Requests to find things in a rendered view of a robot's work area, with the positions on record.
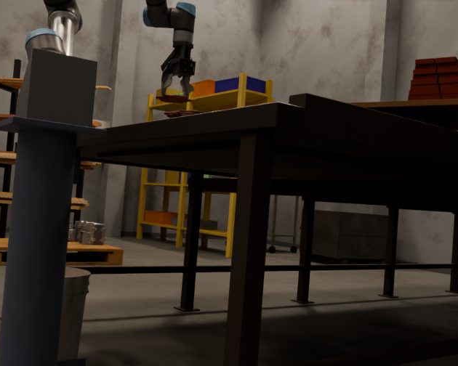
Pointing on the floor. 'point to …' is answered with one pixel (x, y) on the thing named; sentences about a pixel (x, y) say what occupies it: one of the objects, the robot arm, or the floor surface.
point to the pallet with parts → (98, 252)
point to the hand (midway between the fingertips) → (174, 97)
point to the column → (38, 240)
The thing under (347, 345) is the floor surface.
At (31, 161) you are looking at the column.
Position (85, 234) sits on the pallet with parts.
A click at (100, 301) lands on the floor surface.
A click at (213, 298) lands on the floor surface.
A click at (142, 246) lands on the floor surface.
